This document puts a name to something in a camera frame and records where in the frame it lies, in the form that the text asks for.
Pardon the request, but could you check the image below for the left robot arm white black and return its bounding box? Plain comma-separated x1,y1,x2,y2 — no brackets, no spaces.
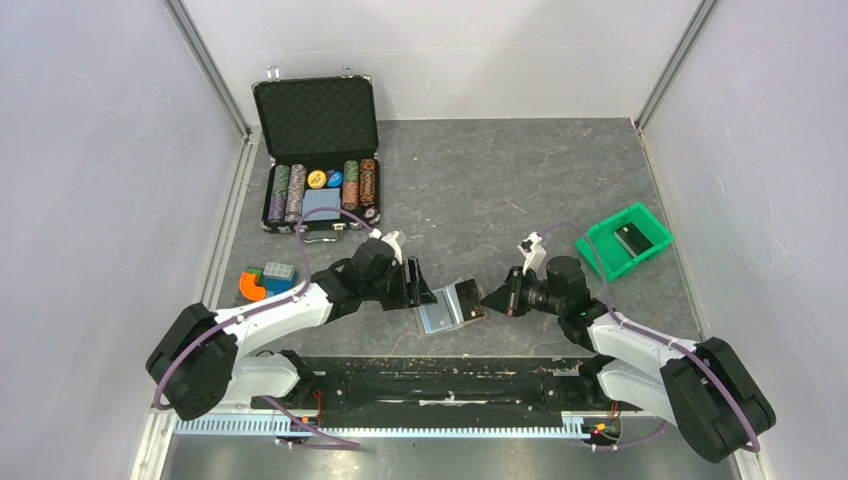
145,231,437,420

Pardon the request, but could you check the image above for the olive card holder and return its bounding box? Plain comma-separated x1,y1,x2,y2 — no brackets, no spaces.
415,279,481,335

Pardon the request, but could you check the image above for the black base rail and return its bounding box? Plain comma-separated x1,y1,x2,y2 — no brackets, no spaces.
277,356,635,429

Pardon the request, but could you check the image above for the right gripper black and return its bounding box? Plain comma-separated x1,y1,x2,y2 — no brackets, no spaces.
479,266,565,317

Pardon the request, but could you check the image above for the black credit card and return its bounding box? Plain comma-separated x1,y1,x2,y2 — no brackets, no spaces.
455,279,486,322
613,222,654,258

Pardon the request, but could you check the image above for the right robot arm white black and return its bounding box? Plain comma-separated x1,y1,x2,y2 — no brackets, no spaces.
481,256,777,463

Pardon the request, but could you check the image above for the colourful toy block set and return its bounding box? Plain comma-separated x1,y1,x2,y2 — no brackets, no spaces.
238,262,298,302

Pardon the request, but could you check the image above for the blue playing card deck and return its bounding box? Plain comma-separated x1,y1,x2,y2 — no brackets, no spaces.
303,188,341,222

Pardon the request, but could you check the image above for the brown orange chip stack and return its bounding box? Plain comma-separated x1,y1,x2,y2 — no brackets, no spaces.
359,158,377,207

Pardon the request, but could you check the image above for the purple green chip stack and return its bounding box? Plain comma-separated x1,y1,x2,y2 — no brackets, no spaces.
268,165,290,222

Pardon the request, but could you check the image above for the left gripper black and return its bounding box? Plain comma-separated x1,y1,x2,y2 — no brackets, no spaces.
362,256,437,311

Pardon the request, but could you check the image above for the yellow dealer button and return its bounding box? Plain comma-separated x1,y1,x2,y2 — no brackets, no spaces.
307,169,328,189

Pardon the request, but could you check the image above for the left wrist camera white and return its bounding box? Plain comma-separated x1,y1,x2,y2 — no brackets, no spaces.
368,229,407,263

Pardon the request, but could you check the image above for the black poker chip case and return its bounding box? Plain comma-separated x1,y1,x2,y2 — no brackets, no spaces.
252,75,382,233

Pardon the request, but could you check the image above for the blue dealer button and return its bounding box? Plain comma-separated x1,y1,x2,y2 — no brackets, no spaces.
326,170,344,188

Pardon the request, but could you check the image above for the purple brown chip stack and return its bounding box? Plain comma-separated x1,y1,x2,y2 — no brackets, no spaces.
284,164,307,223

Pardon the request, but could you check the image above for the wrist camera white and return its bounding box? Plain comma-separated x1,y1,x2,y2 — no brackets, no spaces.
517,232,546,274
368,229,407,263

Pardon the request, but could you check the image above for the green plastic bin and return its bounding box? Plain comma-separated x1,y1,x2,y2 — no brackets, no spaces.
575,203,674,282

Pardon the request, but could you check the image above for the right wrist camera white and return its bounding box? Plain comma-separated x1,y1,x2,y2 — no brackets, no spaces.
517,232,546,274

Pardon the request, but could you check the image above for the green orange chip stack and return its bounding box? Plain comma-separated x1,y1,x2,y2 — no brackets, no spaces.
341,160,359,211

